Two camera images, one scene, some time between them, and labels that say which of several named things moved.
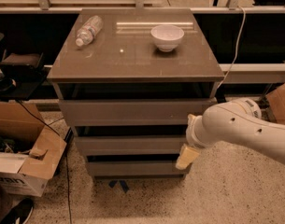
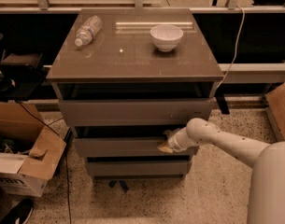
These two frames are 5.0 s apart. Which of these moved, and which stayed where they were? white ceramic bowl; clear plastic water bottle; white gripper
Moved: white gripper
Stayed: white ceramic bowl; clear plastic water bottle
